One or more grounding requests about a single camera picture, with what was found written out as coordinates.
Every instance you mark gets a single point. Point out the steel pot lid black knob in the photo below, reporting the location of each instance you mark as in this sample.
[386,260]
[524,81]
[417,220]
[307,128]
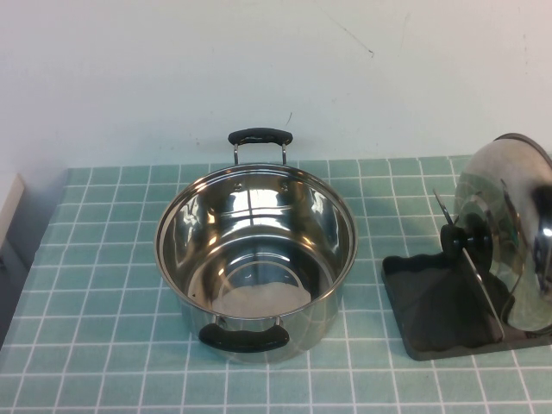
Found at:
[517,241]

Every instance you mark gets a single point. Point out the dark grey tray lid rack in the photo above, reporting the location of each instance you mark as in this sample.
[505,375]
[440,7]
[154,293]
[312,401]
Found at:
[414,310]

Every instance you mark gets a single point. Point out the teal tile pattern table cloth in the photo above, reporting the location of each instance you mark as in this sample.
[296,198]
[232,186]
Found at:
[86,345]

